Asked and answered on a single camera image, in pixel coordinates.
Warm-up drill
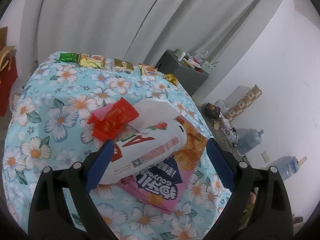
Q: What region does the pink snack bag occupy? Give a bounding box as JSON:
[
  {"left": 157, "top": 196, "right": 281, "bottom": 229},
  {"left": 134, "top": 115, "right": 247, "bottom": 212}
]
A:
[{"left": 118, "top": 115, "right": 208, "bottom": 215}]

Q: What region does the black cable on floor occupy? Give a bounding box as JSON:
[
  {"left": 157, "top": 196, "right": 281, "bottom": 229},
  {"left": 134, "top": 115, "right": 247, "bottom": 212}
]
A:
[{"left": 221, "top": 126, "right": 241, "bottom": 151}]

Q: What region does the red crumpled wrapper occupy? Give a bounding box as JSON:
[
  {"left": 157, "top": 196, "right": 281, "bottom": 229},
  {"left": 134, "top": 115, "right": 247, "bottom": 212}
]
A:
[{"left": 87, "top": 98, "right": 139, "bottom": 141}]

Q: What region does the white tissue paper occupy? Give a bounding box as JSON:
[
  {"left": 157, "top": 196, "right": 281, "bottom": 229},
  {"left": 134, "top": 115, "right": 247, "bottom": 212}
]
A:
[{"left": 129, "top": 98, "right": 180, "bottom": 131}]

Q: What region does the floral blue tablecloth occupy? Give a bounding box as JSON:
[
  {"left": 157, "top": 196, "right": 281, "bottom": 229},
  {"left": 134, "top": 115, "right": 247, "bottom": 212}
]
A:
[{"left": 2, "top": 52, "right": 231, "bottom": 239}]

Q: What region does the small yellow wrapper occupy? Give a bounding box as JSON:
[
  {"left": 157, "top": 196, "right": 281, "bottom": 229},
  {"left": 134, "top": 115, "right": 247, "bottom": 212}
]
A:
[{"left": 163, "top": 74, "right": 178, "bottom": 86}]

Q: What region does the green snack packet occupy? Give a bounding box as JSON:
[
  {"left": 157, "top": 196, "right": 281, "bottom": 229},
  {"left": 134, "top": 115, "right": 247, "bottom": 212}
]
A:
[{"left": 59, "top": 52, "right": 80, "bottom": 63}]

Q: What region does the red paper gift bag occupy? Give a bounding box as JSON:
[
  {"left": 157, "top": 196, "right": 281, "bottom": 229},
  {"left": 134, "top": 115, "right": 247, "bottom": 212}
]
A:
[{"left": 0, "top": 26, "right": 19, "bottom": 117}]

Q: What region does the large water bottle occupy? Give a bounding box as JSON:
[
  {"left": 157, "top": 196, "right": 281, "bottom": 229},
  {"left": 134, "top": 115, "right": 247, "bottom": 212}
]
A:
[{"left": 237, "top": 128, "right": 264, "bottom": 156}]

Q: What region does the gold box packet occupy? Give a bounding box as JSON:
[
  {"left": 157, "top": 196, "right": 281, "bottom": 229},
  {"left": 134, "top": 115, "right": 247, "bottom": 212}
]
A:
[{"left": 113, "top": 59, "right": 135, "bottom": 74}]

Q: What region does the grey cabinet box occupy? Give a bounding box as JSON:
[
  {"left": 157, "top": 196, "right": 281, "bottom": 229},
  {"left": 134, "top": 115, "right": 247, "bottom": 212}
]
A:
[{"left": 156, "top": 50, "right": 209, "bottom": 96}]

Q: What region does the white bottle with red cap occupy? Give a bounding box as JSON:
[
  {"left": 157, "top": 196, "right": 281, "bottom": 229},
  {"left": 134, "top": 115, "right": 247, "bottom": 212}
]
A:
[{"left": 100, "top": 119, "right": 187, "bottom": 185}]

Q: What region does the grey curtain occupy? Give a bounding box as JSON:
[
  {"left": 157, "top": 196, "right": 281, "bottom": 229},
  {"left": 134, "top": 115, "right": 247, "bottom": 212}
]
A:
[{"left": 19, "top": 0, "right": 278, "bottom": 67}]

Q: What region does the dark snack box on floor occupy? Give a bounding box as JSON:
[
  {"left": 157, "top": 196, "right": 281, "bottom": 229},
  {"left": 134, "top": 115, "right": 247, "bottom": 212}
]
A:
[{"left": 204, "top": 103, "right": 221, "bottom": 120}]

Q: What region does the orange yellow snack packet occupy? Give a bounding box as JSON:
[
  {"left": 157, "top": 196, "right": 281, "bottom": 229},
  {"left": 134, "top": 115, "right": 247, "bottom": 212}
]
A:
[{"left": 139, "top": 64, "right": 157, "bottom": 76}]

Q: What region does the white plastic bags pile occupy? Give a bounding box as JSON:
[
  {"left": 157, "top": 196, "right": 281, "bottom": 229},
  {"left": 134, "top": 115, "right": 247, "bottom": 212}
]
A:
[{"left": 215, "top": 85, "right": 251, "bottom": 115}]

